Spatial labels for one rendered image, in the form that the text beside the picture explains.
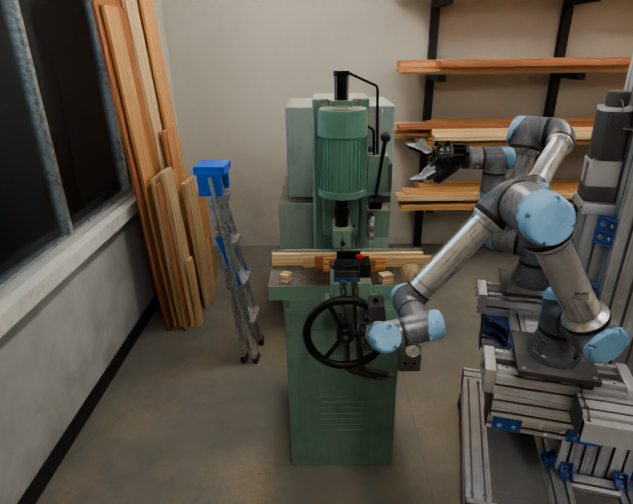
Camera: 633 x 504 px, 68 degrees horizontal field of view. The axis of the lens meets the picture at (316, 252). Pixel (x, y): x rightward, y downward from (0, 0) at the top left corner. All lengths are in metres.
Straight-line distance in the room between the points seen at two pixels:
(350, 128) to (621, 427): 1.19
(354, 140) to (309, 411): 1.11
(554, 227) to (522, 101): 3.25
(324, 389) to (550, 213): 1.18
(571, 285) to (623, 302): 0.47
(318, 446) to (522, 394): 0.94
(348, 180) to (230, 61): 2.57
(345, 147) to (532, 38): 2.92
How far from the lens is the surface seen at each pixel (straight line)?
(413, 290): 1.30
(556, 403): 1.69
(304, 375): 1.93
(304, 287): 1.71
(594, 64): 3.97
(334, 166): 1.64
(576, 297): 1.32
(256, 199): 4.25
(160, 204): 2.88
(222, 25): 4.09
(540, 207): 1.14
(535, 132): 2.00
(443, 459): 2.36
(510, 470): 2.10
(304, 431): 2.13
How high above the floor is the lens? 1.70
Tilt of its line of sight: 24 degrees down
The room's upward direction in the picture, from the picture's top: 1 degrees counter-clockwise
